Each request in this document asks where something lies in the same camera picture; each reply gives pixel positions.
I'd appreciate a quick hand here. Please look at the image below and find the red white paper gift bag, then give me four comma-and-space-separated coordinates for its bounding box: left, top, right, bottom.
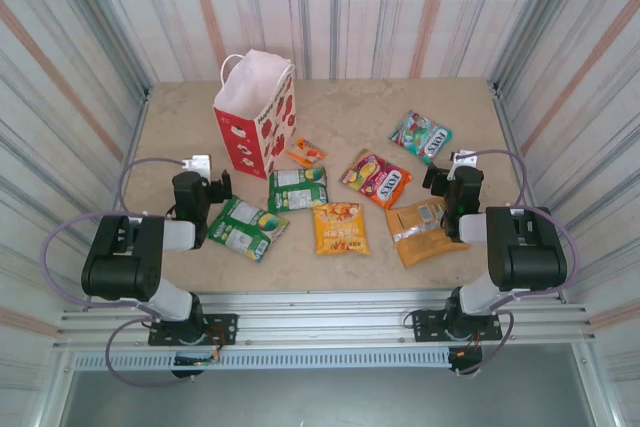
213, 49, 298, 181

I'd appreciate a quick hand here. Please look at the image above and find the green chips snack bag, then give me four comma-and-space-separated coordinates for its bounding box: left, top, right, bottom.
206, 195, 291, 264
267, 166, 330, 215

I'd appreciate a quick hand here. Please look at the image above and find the green Fox's candy bag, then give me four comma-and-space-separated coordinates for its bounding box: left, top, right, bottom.
388, 109, 456, 166

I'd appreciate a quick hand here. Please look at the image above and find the orange-brown foil snack bag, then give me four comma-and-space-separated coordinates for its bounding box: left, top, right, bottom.
384, 196, 472, 269

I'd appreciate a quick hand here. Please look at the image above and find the red orange Fox's candy bag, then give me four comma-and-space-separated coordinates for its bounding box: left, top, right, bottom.
339, 148, 415, 211

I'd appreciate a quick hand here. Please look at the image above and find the small orange snack packet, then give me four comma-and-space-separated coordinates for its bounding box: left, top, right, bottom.
284, 135, 329, 170

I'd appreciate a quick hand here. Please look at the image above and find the yellow snack bag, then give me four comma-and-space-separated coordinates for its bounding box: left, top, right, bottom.
311, 201, 373, 256

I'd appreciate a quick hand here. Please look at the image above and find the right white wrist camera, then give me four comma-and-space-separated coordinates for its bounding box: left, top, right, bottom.
448, 149, 479, 169

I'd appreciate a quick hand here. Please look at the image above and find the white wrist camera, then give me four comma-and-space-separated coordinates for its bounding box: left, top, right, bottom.
448, 149, 479, 169
180, 152, 213, 178

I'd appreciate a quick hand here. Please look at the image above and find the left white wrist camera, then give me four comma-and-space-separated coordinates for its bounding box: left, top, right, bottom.
180, 152, 213, 178

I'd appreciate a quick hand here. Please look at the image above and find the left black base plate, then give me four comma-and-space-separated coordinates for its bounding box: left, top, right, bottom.
148, 313, 239, 347

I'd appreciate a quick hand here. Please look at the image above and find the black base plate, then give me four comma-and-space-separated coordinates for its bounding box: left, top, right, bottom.
148, 313, 239, 347
410, 309, 503, 344

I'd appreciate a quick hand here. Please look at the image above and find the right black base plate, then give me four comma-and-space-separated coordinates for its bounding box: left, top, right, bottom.
410, 309, 503, 344

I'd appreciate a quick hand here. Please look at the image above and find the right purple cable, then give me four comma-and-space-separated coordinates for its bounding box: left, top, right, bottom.
452, 148, 581, 377

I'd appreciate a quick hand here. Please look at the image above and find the aluminium rail frame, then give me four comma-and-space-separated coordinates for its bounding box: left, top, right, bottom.
52, 286, 597, 354

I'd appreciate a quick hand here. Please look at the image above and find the slotted grey cable duct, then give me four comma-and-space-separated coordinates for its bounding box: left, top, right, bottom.
71, 348, 452, 373

